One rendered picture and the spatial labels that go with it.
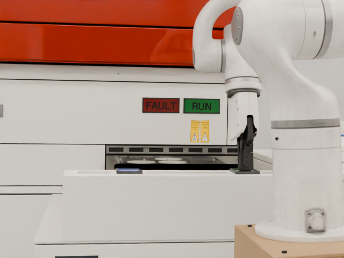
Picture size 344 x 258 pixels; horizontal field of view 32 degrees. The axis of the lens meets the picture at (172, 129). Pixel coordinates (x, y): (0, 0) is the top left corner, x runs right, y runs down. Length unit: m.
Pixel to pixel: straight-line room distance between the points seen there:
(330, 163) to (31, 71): 1.11
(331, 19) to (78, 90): 1.03
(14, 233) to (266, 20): 1.20
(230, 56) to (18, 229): 0.92
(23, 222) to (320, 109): 1.16
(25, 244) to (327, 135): 1.17
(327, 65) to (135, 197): 2.50
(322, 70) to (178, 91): 1.83
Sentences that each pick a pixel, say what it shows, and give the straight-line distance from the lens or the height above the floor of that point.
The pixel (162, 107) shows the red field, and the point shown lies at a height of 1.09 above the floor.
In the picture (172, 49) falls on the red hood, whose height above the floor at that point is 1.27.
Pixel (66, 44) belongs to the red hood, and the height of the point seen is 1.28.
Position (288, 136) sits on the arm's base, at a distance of 1.04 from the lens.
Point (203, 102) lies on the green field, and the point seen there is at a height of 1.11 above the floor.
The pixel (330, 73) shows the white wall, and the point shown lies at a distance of 3.66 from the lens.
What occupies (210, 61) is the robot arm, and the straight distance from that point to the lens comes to 1.37.
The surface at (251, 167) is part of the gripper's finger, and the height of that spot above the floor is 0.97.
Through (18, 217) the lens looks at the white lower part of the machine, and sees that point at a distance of 1.95.
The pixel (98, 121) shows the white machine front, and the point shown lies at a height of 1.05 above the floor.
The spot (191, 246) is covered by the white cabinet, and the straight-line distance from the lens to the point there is 1.33.
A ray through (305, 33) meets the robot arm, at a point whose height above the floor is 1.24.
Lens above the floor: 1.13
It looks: 3 degrees down
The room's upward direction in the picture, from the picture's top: 1 degrees clockwise
